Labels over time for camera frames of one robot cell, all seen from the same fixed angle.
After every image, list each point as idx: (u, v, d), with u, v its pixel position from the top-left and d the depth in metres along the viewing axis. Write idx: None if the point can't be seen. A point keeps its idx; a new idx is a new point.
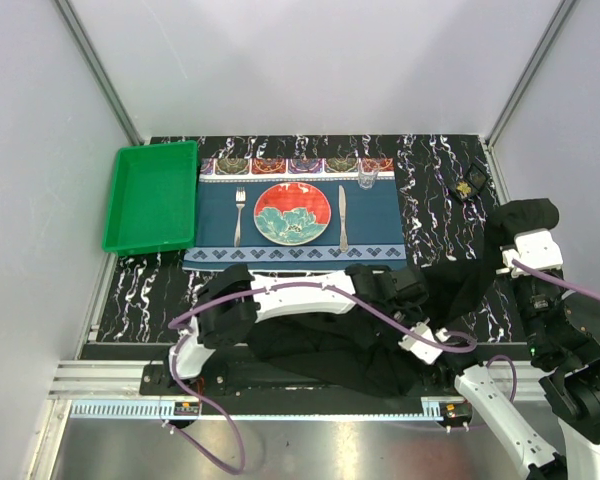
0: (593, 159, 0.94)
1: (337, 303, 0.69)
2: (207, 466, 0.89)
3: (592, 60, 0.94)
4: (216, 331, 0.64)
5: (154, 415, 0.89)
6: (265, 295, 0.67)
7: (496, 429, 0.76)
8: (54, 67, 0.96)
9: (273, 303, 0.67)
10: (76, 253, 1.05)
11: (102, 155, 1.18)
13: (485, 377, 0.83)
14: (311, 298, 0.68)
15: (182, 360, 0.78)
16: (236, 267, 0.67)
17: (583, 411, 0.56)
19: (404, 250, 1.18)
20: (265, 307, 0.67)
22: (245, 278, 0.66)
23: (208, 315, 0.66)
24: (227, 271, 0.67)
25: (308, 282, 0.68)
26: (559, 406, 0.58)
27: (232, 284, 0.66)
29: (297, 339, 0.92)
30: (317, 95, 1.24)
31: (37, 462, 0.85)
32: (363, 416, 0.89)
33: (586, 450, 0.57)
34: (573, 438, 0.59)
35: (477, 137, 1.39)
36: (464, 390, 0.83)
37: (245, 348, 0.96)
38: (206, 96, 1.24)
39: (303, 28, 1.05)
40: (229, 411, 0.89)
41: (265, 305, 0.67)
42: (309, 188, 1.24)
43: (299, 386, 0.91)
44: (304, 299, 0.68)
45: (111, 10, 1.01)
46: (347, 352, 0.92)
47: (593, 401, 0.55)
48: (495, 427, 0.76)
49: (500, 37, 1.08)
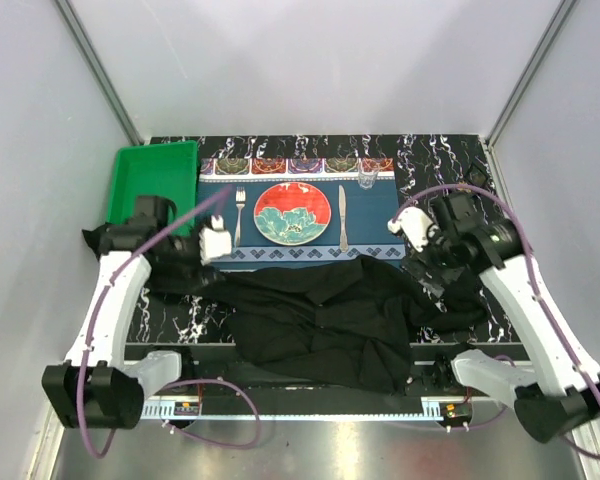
0: (594, 157, 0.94)
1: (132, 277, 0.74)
2: (207, 466, 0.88)
3: (593, 57, 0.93)
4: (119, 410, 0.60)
5: (154, 415, 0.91)
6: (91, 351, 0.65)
7: (492, 387, 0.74)
8: (53, 65, 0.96)
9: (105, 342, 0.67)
10: (76, 252, 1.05)
11: (102, 166, 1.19)
13: (476, 355, 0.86)
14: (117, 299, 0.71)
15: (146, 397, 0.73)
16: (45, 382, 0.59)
17: (481, 247, 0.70)
19: (404, 250, 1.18)
20: (107, 348, 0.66)
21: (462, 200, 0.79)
22: (62, 371, 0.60)
23: (96, 416, 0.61)
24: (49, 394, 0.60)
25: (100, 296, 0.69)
26: (467, 256, 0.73)
27: (64, 389, 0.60)
29: (290, 339, 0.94)
30: (317, 94, 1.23)
31: (37, 462, 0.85)
32: (363, 416, 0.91)
33: (512, 299, 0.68)
34: (492, 285, 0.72)
35: (477, 137, 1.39)
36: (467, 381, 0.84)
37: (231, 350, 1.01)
38: (206, 96, 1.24)
39: (302, 27, 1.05)
40: (240, 413, 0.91)
41: (105, 354, 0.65)
42: (309, 188, 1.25)
43: (299, 387, 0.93)
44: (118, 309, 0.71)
45: (110, 10, 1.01)
46: (341, 350, 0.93)
47: (488, 242, 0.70)
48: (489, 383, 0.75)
49: (500, 37, 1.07)
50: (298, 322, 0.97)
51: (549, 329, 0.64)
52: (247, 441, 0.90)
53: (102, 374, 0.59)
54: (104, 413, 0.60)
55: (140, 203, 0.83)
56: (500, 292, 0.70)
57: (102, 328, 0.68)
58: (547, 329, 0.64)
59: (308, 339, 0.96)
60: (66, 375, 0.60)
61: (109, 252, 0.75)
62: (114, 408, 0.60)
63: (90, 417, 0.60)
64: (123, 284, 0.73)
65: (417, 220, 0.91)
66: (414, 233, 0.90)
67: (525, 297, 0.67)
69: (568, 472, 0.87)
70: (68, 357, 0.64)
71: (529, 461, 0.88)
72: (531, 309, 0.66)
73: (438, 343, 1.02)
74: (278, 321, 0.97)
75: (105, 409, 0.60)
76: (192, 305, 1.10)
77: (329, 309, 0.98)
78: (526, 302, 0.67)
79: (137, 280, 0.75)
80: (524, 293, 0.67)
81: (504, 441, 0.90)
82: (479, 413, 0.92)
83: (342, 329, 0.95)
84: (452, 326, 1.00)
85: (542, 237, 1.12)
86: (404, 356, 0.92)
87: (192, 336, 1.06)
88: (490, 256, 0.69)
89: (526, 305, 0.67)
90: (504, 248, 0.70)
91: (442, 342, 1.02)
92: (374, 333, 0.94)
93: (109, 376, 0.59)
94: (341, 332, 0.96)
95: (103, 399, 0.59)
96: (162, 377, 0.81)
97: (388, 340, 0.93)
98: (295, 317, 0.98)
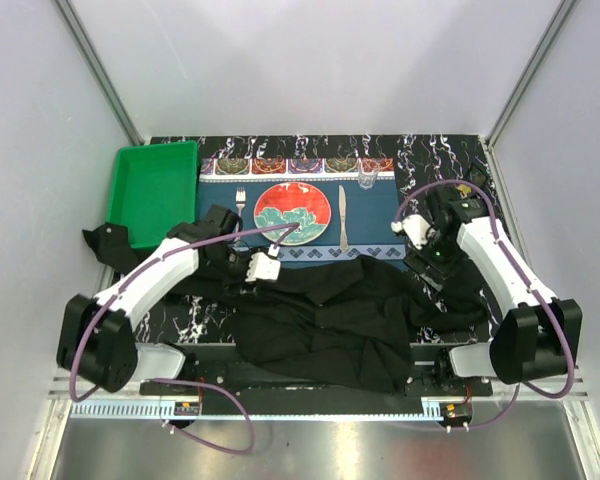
0: (594, 157, 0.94)
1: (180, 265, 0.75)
2: (207, 466, 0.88)
3: (593, 57, 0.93)
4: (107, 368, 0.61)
5: (154, 415, 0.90)
6: (116, 300, 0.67)
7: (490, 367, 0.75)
8: (54, 65, 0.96)
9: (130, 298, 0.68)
10: (76, 252, 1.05)
11: (102, 166, 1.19)
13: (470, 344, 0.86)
14: (157, 271, 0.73)
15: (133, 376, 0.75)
16: (70, 306, 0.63)
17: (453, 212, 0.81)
19: (404, 250, 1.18)
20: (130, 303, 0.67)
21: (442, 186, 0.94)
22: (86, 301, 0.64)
23: (87, 364, 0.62)
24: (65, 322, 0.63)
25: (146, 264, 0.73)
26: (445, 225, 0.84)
27: (80, 319, 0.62)
29: (290, 339, 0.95)
30: (317, 94, 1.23)
31: (37, 462, 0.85)
32: (363, 416, 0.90)
33: (477, 247, 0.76)
34: (470, 250, 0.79)
35: (477, 137, 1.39)
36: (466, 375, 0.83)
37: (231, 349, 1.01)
38: (206, 96, 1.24)
39: (302, 27, 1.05)
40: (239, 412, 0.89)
41: (127, 305, 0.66)
42: (309, 188, 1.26)
43: (299, 386, 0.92)
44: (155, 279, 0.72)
45: (111, 10, 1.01)
46: (341, 350, 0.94)
47: (456, 204, 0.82)
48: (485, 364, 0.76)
49: (500, 37, 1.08)
50: (298, 322, 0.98)
51: (509, 265, 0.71)
52: (247, 440, 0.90)
53: (115, 323, 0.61)
54: (95, 364, 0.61)
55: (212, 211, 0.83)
56: (472, 248, 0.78)
57: (134, 288, 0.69)
58: (505, 263, 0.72)
59: (308, 339, 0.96)
60: (85, 308, 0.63)
61: (173, 239, 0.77)
62: (107, 363, 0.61)
63: (82, 363, 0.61)
64: (172, 264, 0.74)
65: (417, 223, 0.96)
66: (414, 234, 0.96)
67: (487, 242, 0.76)
69: (568, 472, 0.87)
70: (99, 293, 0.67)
71: (530, 462, 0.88)
72: (492, 250, 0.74)
73: (438, 343, 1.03)
74: (279, 322, 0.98)
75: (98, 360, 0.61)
76: (193, 305, 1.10)
77: (329, 309, 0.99)
78: (487, 245, 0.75)
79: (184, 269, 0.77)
80: (486, 239, 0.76)
81: (503, 442, 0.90)
82: (478, 413, 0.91)
83: (342, 329, 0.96)
84: (452, 326, 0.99)
85: (542, 237, 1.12)
86: (403, 356, 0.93)
87: (193, 336, 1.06)
88: (459, 217, 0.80)
89: (488, 247, 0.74)
90: (476, 213, 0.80)
91: (441, 343, 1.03)
92: (374, 333, 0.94)
93: (119, 327, 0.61)
94: (341, 332, 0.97)
95: (103, 344, 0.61)
96: (162, 363, 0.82)
97: (388, 340, 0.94)
98: (295, 317, 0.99)
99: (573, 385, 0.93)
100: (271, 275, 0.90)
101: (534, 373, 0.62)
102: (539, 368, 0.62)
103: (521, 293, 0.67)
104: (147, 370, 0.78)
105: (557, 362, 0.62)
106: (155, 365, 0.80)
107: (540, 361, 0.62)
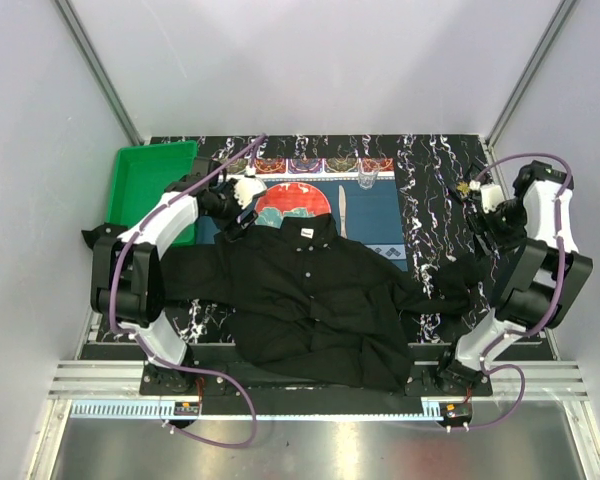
0: (593, 156, 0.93)
1: (187, 207, 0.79)
2: (206, 466, 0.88)
3: (593, 57, 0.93)
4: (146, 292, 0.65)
5: (154, 415, 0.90)
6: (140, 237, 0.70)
7: (484, 332, 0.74)
8: (54, 65, 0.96)
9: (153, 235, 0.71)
10: (76, 252, 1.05)
11: (102, 166, 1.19)
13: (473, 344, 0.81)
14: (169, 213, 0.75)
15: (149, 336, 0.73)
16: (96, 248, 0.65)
17: (532, 170, 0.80)
19: (404, 250, 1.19)
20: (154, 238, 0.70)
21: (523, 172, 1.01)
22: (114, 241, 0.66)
23: (122, 299, 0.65)
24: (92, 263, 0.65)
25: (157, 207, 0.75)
26: (520, 185, 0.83)
27: (110, 256, 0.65)
29: (290, 339, 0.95)
30: (317, 94, 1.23)
31: (37, 462, 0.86)
32: (362, 416, 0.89)
33: (535, 198, 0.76)
34: (530, 207, 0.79)
35: (477, 137, 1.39)
36: (466, 362, 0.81)
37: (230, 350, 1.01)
38: (205, 96, 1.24)
39: (303, 26, 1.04)
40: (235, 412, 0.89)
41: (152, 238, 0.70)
42: (309, 188, 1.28)
43: (299, 386, 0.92)
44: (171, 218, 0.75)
45: (111, 10, 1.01)
46: (341, 348, 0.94)
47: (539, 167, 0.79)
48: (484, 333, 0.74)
49: (500, 38, 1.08)
50: (297, 322, 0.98)
51: (552, 215, 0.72)
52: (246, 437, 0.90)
53: (145, 250, 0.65)
54: (132, 293, 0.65)
55: (196, 164, 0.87)
56: (530, 200, 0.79)
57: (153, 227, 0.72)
58: (549, 215, 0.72)
59: (308, 339, 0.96)
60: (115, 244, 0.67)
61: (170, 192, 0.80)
62: (143, 288, 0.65)
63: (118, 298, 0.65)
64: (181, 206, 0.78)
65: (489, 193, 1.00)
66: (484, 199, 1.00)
67: (546, 197, 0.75)
69: (568, 473, 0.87)
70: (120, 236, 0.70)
71: (529, 462, 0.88)
72: (548, 204, 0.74)
73: (438, 343, 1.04)
74: (279, 321, 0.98)
75: (135, 287, 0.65)
76: (193, 304, 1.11)
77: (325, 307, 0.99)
78: (545, 199, 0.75)
79: (186, 216, 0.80)
80: (547, 195, 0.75)
81: (504, 443, 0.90)
82: (478, 413, 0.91)
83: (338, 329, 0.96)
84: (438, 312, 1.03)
85: None
86: (404, 354, 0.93)
87: (192, 336, 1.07)
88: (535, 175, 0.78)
89: (544, 198, 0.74)
90: (554, 178, 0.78)
91: (442, 343, 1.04)
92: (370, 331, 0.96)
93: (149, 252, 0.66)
94: (339, 332, 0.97)
95: (137, 273, 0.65)
96: (170, 340, 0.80)
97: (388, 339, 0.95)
98: (295, 317, 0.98)
99: (572, 385, 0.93)
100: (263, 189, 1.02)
101: (516, 301, 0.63)
102: (524, 302, 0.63)
103: (547, 235, 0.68)
104: (159, 342, 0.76)
105: (540, 303, 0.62)
106: (165, 340, 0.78)
107: (523, 296, 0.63)
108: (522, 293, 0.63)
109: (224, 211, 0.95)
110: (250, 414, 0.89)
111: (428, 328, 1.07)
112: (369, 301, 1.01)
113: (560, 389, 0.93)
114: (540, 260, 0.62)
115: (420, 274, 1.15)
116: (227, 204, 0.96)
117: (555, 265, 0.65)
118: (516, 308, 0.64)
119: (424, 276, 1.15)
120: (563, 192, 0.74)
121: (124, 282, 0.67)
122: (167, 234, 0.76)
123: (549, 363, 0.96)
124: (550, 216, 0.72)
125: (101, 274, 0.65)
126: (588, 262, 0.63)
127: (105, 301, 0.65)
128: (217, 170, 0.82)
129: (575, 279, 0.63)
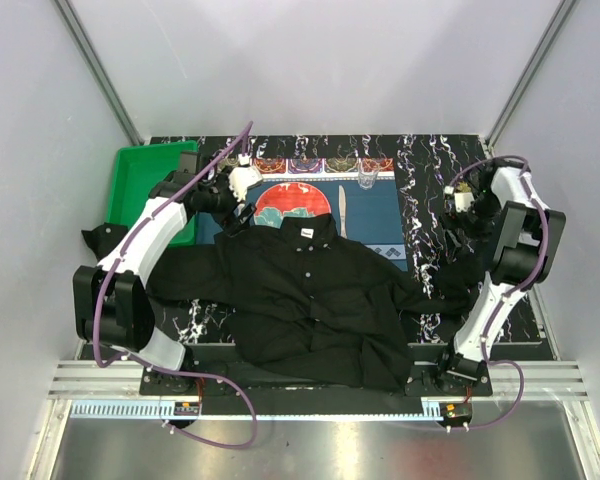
0: (593, 156, 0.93)
1: (170, 220, 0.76)
2: (206, 466, 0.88)
3: (593, 57, 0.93)
4: (133, 322, 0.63)
5: (154, 415, 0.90)
6: (122, 263, 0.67)
7: (480, 308, 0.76)
8: (54, 65, 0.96)
9: (136, 259, 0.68)
10: (76, 252, 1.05)
11: (102, 166, 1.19)
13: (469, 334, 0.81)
14: (152, 230, 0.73)
15: (144, 353, 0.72)
16: (76, 279, 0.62)
17: (493, 163, 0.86)
19: (404, 250, 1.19)
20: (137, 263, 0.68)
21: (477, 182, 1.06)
22: (95, 273, 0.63)
23: (109, 329, 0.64)
24: (74, 295, 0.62)
25: (138, 225, 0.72)
26: (485, 177, 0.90)
27: (91, 289, 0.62)
29: (290, 339, 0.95)
30: (317, 94, 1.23)
31: (37, 462, 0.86)
32: (362, 416, 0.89)
33: (502, 180, 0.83)
34: (499, 191, 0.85)
35: (477, 137, 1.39)
36: (467, 351, 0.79)
37: (230, 350, 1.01)
38: (206, 96, 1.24)
39: (303, 26, 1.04)
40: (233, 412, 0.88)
41: (134, 265, 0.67)
42: (309, 188, 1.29)
43: (299, 386, 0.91)
44: (154, 235, 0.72)
45: (111, 10, 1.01)
46: (342, 348, 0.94)
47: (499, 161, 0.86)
48: (480, 307, 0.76)
49: (500, 38, 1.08)
50: (298, 323, 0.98)
51: (521, 189, 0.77)
52: (246, 437, 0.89)
53: (128, 282, 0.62)
54: (118, 324, 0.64)
55: (186, 162, 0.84)
56: (499, 186, 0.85)
57: (136, 249, 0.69)
58: (519, 188, 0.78)
59: (308, 339, 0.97)
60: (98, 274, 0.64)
61: (158, 197, 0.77)
62: (128, 321, 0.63)
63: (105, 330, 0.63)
64: (163, 220, 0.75)
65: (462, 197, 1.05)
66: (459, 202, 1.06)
67: (511, 176, 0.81)
69: (568, 473, 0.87)
70: (102, 264, 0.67)
71: (529, 462, 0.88)
72: (515, 181, 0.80)
73: (438, 343, 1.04)
74: (279, 321, 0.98)
75: (122, 319, 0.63)
76: (193, 304, 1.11)
77: (324, 307, 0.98)
78: (510, 177, 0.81)
79: (172, 226, 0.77)
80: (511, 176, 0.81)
81: (504, 443, 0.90)
82: (478, 413, 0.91)
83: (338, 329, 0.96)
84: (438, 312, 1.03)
85: None
86: (405, 354, 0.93)
87: (192, 336, 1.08)
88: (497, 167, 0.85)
89: (510, 179, 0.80)
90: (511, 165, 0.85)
91: (441, 343, 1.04)
92: (371, 331, 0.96)
93: (132, 283, 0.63)
94: (338, 332, 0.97)
95: (121, 305, 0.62)
96: (167, 350, 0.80)
97: (388, 339, 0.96)
98: (296, 317, 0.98)
99: (572, 385, 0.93)
100: (257, 179, 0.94)
101: (508, 262, 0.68)
102: (515, 263, 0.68)
103: (522, 200, 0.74)
104: (158, 353, 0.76)
105: (528, 262, 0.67)
106: (162, 351, 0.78)
107: (514, 257, 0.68)
108: (513, 254, 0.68)
109: (219, 205, 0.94)
110: (250, 414, 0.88)
111: (428, 328, 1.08)
112: (369, 301, 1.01)
113: (560, 389, 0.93)
114: (521, 220, 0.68)
115: (420, 274, 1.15)
116: (220, 198, 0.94)
117: (535, 225, 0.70)
118: (509, 269, 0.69)
119: (425, 276, 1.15)
120: (524, 172, 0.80)
121: (109, 310, 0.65)
122: (153, 252, 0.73)
123: (549, 363, 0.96)
124: (520, 189, 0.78)
125: (85, 306, 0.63)
126: (562, 216, 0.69)
127: (92, 332, 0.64)
128: (208, 168, 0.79)
129: (556, 233, 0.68)
